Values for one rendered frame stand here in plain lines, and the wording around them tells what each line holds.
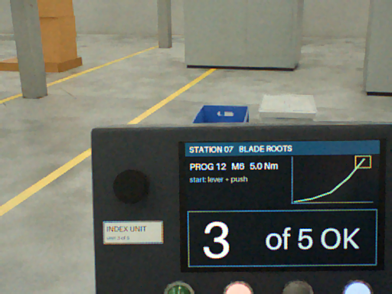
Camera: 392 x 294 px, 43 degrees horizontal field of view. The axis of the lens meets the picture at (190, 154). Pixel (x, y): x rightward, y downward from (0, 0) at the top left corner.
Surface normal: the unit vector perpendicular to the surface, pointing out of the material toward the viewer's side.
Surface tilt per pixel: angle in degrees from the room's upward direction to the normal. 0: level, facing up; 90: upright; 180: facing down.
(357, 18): 90
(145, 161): 75
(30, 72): 90
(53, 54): 90
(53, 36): 90
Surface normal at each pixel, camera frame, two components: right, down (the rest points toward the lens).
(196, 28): -0.30, 0.32
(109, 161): -0.02, 0.07
